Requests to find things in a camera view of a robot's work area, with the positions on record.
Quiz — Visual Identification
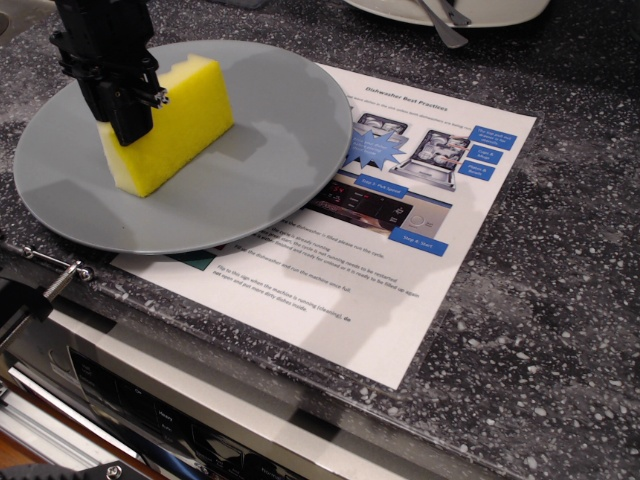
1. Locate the aluminium extrusion rail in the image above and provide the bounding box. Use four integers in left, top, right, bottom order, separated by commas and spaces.
1, 368, 142, 471

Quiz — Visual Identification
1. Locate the metal screw clamp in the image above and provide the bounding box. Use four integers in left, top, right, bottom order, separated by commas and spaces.
0, 239, 95, 351

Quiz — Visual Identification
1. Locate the white bowl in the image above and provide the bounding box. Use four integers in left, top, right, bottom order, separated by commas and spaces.
346, 0, 550, 28

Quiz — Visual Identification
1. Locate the stainless steel dishwasher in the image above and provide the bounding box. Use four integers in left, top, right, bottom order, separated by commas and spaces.
1, 309, 488, 479

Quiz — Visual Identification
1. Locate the laminated dishwasher instruction sheet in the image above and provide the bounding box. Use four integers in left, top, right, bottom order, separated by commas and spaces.
114, 68, 536, 389

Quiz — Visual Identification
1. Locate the yellow rectangular sponge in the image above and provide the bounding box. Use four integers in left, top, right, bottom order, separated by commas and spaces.
97, 54, 234, 197

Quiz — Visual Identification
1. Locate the metal spoon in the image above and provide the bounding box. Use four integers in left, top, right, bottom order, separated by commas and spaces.
417, 0, 468, 49

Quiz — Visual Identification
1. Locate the round grey plate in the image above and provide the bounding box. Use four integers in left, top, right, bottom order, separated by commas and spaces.
13, 40, 352, 255

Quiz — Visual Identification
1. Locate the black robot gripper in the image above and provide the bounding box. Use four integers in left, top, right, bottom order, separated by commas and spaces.
51, 1, 169, 146

